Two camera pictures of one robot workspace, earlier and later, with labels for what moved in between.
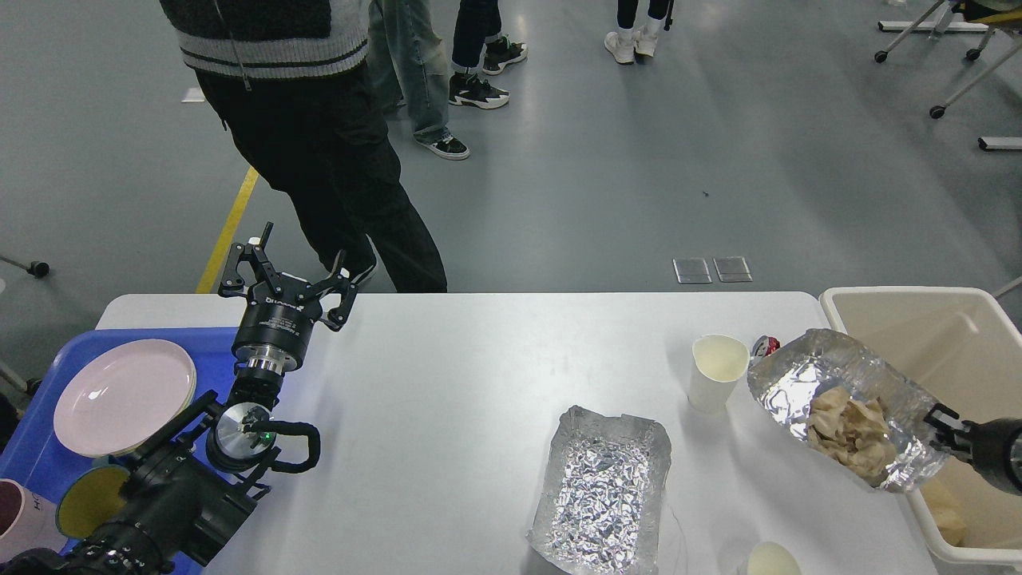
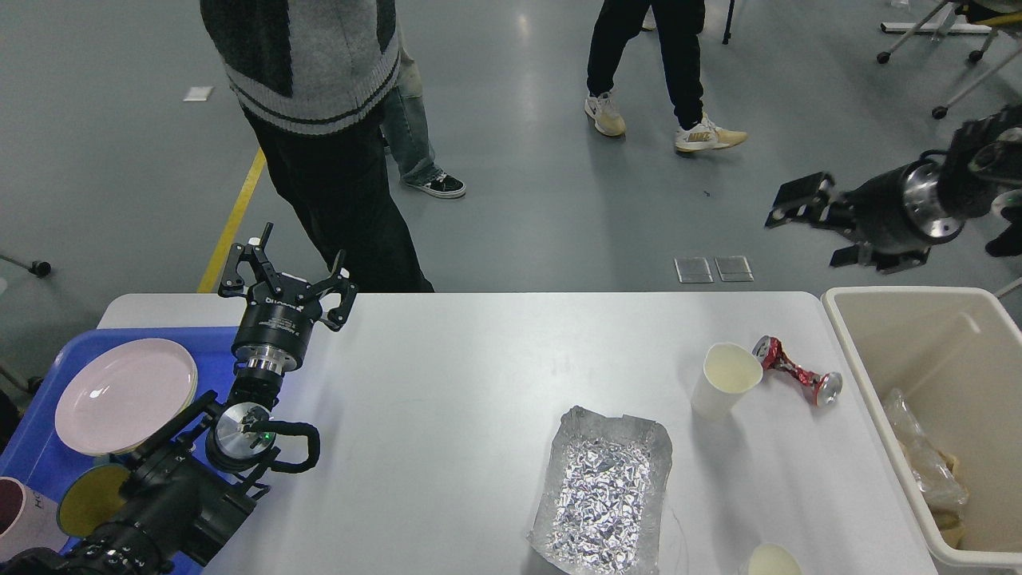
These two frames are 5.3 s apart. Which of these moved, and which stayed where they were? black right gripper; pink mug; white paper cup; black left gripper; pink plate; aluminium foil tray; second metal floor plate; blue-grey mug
Moved: white paper cup; black right gripper
Stayed: pink plate; pink mug; black left gripper; aluminium foil tray; second metal floor plate; blue-grey mug
